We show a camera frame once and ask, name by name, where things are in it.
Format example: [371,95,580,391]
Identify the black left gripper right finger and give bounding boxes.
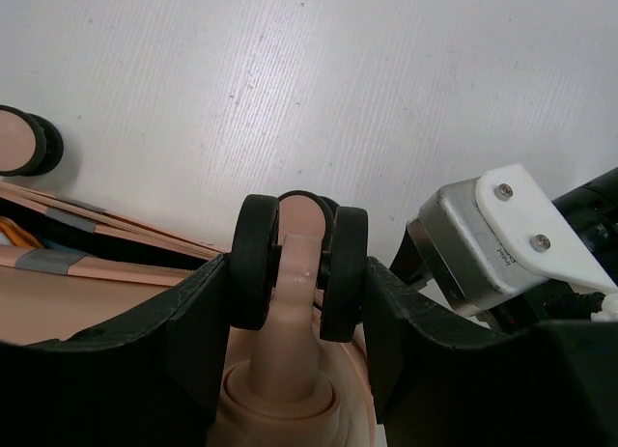
[363,258,617,446]

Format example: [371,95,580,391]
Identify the orange white tie-dye shorts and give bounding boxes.
[0,217,44,249]

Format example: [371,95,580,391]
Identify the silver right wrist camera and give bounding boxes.
[406,163,618,318]

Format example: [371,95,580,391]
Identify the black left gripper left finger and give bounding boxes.
[1,256,229,446]

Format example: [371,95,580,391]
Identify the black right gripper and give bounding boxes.
[388,166,618,335]

